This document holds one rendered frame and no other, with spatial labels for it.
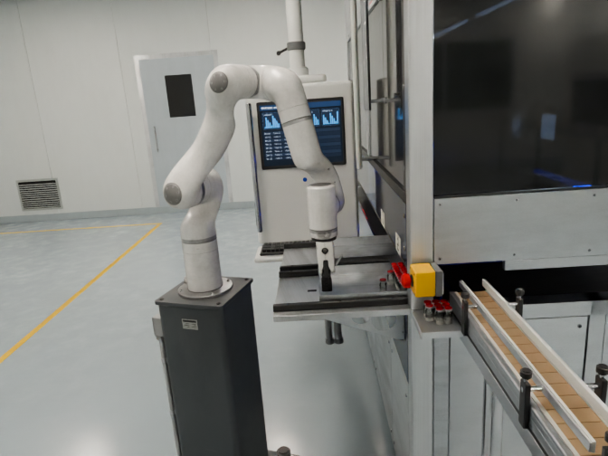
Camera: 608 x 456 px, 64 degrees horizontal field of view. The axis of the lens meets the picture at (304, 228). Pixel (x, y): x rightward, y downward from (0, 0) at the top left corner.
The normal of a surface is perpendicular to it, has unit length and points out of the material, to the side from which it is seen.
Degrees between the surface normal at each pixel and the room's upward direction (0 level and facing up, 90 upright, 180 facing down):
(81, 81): 90
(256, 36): 90
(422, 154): 90
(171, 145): 90
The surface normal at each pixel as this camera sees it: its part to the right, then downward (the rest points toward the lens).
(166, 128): -0.01, 0.26
